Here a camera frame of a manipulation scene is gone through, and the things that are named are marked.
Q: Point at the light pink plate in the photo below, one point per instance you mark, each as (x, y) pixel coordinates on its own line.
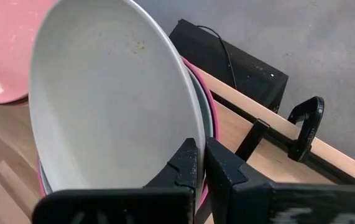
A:
(3, 46)

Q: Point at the pale grey-green plate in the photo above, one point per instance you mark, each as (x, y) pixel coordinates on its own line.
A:
(112, 93)

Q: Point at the black table clamp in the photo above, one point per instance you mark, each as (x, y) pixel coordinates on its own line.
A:
(315, 121)

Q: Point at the teal plate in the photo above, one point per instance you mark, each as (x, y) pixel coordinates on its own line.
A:
(207, 118)

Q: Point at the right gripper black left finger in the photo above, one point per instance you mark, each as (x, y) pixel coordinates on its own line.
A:
(118, 207)

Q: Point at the magenta plate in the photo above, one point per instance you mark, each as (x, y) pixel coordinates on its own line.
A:
(215, 121)

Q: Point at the black box with lights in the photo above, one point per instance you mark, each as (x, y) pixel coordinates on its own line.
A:
(202, 46)

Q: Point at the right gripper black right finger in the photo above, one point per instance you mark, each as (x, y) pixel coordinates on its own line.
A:
(289, 205)

